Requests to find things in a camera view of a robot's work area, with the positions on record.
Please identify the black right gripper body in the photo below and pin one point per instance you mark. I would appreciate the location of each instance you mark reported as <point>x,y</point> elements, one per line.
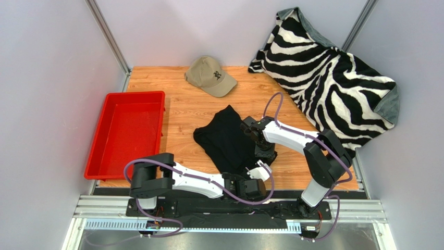
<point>264,152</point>

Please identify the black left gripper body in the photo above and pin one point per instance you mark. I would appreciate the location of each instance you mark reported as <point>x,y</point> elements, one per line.
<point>249,179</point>

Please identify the black t shirt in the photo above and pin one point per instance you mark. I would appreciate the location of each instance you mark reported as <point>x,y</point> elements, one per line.
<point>228,147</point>

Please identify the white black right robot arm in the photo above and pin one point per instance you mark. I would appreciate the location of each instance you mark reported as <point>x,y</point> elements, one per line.
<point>326,158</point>

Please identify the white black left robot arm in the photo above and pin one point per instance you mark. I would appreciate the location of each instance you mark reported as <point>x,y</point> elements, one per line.
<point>153,176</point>

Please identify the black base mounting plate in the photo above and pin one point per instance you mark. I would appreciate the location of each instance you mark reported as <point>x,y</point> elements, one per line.
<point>198,212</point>

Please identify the zebra print blanket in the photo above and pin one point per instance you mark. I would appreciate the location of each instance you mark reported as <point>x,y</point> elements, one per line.
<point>334,89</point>

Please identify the beige baseball cap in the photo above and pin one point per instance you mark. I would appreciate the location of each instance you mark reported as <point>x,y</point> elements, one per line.
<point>207,74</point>

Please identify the red plastic tray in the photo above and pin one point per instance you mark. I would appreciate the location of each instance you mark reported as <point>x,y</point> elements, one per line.
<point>129,127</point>

